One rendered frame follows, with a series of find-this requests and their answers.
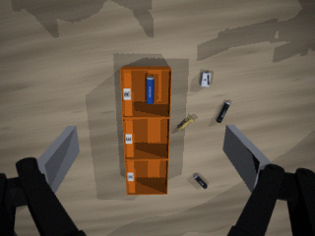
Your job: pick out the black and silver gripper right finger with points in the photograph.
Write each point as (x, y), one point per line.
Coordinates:
(268, 183)

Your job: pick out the black battery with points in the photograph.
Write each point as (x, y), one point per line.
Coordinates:
(200, 181)
(223, 111)

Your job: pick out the orange three-compartment bin rack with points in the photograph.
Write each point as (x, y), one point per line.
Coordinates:
(146, 129)

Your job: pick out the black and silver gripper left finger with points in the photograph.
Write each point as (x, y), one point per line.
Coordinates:
(36, 186)

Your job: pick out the silver pencil sharpener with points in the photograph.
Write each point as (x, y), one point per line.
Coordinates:
(205, 79)

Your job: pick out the blue battery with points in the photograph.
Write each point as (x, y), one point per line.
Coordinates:
(150, 89)

